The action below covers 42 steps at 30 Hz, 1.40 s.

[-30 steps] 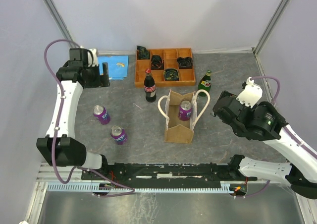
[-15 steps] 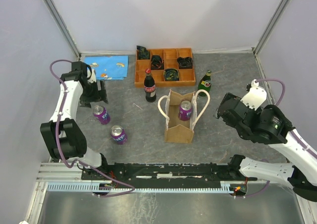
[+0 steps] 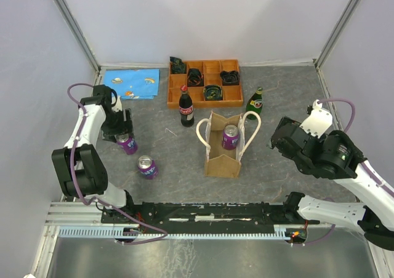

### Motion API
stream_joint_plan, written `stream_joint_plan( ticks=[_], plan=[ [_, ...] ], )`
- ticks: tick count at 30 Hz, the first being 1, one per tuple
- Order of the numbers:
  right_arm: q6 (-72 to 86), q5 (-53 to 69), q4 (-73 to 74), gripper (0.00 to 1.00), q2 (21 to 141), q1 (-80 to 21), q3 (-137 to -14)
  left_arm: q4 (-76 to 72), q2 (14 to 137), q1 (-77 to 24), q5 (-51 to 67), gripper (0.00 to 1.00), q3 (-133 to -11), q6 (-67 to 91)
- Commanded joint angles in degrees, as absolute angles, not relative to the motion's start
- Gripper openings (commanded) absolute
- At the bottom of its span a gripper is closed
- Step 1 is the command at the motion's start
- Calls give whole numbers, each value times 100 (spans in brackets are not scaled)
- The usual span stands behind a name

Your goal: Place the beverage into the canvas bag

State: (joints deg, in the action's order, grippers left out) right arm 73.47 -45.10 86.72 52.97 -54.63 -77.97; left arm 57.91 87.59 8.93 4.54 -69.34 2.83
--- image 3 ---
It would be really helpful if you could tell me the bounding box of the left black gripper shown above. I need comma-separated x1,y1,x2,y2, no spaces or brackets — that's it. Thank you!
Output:
102,108,135,143

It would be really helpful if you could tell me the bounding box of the purple soda can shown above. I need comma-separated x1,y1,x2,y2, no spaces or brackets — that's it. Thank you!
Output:
137,155,158,180
222,124,239,150
115,133,138,155

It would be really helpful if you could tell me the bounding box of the purple soda can front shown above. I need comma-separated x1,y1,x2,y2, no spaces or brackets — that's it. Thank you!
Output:
137,155,158,180

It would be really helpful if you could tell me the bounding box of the cola glass bottle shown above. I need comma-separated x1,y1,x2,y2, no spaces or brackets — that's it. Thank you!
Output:
179,85,195,127

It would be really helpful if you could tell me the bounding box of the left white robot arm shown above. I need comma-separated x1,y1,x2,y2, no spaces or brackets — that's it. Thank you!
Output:
52,85,137,223

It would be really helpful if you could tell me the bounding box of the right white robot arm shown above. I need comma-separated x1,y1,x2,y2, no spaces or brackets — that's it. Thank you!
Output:
271,116,393,251

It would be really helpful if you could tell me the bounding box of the blue patterned cloth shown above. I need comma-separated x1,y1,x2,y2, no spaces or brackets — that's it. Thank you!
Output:
103,69,160,100

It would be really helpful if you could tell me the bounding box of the green glass bottle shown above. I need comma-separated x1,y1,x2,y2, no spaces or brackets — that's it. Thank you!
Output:
246,87,263,116

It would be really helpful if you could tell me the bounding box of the dark rolled fabric top-left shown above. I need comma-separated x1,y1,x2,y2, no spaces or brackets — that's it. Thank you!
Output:
169,57,187,74

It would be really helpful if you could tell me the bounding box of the dark rolled fabric centre-left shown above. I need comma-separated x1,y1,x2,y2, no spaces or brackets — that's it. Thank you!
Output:
187,68,204,87

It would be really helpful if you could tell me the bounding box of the dark rolled fabric bottom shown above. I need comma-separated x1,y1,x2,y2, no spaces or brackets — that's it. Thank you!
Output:
203,85,223,101

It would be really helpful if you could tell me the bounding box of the dark rolled fabric right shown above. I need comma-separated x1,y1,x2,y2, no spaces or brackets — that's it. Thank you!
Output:
220,70,240,86

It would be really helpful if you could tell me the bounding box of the wooden compartment tray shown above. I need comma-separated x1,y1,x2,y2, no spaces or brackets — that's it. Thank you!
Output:
167,59,244,109

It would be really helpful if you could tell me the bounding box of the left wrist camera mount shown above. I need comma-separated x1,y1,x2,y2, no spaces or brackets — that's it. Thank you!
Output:
111,96,123,112

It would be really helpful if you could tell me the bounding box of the blue toothed cable duct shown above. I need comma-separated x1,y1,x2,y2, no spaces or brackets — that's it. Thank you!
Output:
58,225,297,240

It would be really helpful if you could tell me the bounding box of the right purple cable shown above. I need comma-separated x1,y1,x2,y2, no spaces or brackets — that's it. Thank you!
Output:
283,98,394,248

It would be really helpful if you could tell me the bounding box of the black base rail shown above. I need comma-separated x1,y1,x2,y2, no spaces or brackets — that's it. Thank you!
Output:
101,201,321,234

